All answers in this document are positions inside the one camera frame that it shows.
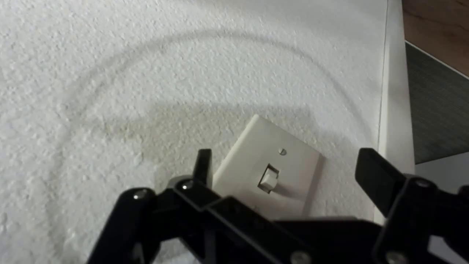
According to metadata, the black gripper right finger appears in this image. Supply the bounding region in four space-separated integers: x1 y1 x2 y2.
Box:
355 146 469 264

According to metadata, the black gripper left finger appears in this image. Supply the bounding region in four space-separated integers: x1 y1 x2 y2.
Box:
87 148 317 264

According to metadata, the beige switch toggle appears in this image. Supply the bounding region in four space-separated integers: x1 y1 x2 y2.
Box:
257 164 282 194

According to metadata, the beige light switch plate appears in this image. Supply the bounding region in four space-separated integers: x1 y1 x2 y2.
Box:
212 112 323 222

